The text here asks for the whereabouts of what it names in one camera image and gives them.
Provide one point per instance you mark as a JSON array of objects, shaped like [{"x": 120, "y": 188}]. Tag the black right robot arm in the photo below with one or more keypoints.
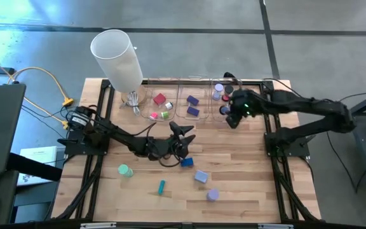
[{"x": 313, "y": 106}]

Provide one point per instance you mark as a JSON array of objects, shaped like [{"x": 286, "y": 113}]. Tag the lavender box with slots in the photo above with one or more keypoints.
[{"x": 201, "y": 176}]

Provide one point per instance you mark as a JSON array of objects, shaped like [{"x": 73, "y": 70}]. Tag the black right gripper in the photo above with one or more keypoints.
[{"x": 245, "y": 103}]

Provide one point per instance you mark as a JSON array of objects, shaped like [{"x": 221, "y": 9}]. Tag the red sand hourglass black caps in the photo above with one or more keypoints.
[{"x": 227, "y": 92}]

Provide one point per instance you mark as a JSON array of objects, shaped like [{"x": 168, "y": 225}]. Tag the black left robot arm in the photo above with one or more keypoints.
[{"x": 122, "y": 136}]

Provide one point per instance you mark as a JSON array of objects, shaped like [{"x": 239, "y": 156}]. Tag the pink white adapter cube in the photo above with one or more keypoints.
[{"x": 153, "y": 116}]

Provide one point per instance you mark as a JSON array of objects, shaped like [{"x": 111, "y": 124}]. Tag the lilac capped hourglass blue sand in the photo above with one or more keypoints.
[
  {"x": 218, "y": 89},
  {"x": 212, "y": 194}
]

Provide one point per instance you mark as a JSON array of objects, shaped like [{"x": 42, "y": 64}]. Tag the mint green capped hourglass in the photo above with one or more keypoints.
[{"x": 126, "y": 170}]

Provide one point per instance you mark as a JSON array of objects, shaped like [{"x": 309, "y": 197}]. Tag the white booklet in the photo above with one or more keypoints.
[{"x": 41, "y": 156}]

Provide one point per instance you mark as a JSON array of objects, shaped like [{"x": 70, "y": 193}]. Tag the green white adapter cube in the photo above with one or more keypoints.
[{"x": 165, "y": 115}]

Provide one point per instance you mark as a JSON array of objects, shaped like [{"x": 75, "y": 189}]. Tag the white cylinder shade table lamp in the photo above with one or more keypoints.
[{"x": 116, "y": 60}]

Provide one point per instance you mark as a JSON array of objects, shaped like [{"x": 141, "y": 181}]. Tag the black camera mount rail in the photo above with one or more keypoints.
[{"x": 183, "y": 226}]

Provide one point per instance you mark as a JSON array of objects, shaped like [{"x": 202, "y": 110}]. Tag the clear plastic bin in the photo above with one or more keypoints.
[
  {"x": 148, "y": 95},
  {"x": 183, "y": 92},
  {"x": 216, "y": 116}
]

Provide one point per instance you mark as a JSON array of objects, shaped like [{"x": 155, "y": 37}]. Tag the blue sand hourglass marked 10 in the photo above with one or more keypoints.
[{"x": 225, "y": 110}]

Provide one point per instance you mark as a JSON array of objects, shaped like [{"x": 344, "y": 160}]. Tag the blue rectangular box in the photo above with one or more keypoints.
[
  {"x": 187, "y": 162},
  {"x": 192, "y": 100},
  {"x": 193, "y": 111}
]

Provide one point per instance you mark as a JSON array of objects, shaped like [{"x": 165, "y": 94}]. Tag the red rectangular box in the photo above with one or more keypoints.
[{"x": 159, "y": 99}]

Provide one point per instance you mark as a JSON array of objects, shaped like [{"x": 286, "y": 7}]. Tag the teal digital clock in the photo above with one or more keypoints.
[{"x": 161, "y": 187}]

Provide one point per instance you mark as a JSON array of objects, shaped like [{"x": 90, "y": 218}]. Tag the black aluminium table frame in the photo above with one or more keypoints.
[{"x": 104, "y": 95}]

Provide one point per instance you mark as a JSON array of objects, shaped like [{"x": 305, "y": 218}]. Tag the small black device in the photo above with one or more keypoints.
[{"x": 229, "y": 75}]

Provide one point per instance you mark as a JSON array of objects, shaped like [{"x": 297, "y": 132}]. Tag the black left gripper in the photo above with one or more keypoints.
[{"x": 164, "y": 149}]

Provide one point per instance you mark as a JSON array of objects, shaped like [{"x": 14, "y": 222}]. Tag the silver bracket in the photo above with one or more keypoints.
[
  {"x": 98, "y": 225},
  {"x": 275, "y": 226}
]

